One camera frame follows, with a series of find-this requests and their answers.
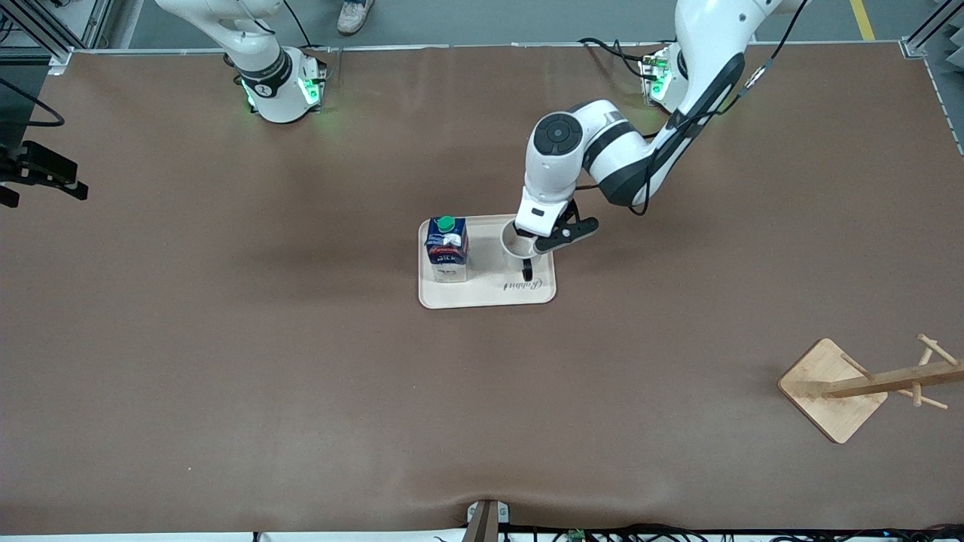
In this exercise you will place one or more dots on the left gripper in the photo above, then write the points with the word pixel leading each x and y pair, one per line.
pixel 528 270

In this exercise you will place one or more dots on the blue milk carton green cap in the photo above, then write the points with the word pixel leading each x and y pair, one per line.
pixel 447 248

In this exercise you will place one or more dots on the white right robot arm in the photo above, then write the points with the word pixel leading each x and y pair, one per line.
pixel 271 75

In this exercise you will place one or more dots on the wooden cup rack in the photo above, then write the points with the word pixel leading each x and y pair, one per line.
pixel 832 395

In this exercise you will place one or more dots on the cream tray with bear print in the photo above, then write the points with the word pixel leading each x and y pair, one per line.
pixel 489 290

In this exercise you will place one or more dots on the white shoe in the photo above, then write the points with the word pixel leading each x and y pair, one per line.
pixel 354 15

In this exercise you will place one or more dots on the metal table edge bracket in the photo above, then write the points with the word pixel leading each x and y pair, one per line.
pixel 486 519

